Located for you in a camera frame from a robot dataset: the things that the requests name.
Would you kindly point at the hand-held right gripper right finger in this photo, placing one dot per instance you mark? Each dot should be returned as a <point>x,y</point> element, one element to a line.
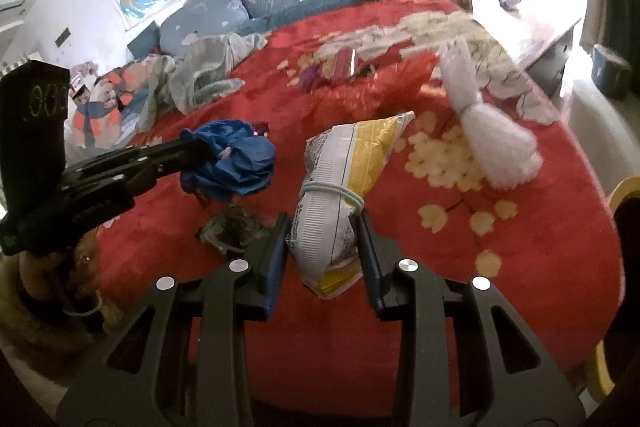
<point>369,259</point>

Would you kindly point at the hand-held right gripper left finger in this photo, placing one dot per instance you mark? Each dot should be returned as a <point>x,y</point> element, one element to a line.
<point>274,257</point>

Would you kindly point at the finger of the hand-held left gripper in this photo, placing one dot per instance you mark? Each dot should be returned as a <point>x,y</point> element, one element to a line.
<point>150,159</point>

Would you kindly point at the yellow white snack bag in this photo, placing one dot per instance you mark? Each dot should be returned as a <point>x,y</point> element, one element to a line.
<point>330,187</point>

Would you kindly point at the blue cloth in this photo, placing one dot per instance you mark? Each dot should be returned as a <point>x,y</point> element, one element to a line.
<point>235,162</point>

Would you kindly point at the purple snack wrapper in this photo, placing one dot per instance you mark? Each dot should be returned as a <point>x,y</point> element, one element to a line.
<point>310,76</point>

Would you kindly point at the person's left forearm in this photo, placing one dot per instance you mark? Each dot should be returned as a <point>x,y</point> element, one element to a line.
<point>45,337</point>

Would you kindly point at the person's left hand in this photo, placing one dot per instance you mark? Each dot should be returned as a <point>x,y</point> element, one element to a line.
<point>37,279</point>

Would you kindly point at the dark crumpled wrapper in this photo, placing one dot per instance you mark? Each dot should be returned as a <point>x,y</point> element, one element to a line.
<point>232,229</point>

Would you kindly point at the orange striped clothing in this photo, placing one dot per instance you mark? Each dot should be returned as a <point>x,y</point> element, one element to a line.
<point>107,107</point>

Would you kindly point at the grey-green crumpled cloth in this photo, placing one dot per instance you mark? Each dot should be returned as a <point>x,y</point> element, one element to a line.
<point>210,67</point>

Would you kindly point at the red floral blanket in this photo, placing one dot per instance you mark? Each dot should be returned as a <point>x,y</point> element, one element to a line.
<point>500,267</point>

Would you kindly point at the red snack wrapper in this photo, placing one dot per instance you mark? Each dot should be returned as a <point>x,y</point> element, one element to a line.
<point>344,63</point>

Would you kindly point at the white table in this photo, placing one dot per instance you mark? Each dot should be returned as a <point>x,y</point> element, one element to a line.
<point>530,27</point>

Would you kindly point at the small grey object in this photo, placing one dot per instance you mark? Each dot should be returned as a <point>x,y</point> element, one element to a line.
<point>510,1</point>

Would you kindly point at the blue round bin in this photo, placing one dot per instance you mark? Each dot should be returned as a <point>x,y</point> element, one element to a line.
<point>611,69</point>

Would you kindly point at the dark wall vent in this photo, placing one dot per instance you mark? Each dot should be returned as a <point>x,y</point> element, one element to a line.
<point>62,37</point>

